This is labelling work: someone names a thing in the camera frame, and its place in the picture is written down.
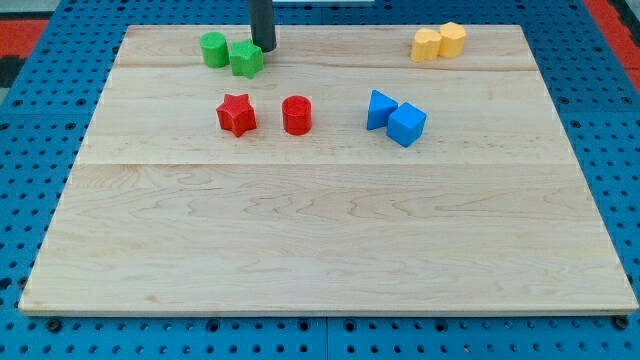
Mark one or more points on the green cylinder block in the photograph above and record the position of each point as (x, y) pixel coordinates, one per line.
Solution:
(214, 49)

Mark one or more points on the green star block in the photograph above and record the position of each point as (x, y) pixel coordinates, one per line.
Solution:
(246, 59)

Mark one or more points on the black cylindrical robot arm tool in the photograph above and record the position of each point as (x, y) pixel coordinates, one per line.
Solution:
(262, 24)

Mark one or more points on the blue cube block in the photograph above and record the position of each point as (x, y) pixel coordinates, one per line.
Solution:
(406, 124)

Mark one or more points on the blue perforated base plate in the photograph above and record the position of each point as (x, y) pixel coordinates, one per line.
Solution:
(48, 109)

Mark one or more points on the yellow hexagon block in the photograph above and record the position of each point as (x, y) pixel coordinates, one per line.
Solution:
(453, 38)

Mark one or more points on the red star block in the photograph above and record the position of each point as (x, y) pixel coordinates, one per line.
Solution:
(236, 114)

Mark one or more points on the blue triangle block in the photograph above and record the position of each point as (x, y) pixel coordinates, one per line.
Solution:
(380, 108)

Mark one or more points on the light wooden board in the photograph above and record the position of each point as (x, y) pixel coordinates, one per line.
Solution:
(165, 214)

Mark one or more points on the red cylinder block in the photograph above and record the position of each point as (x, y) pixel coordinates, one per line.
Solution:
(296, 114)

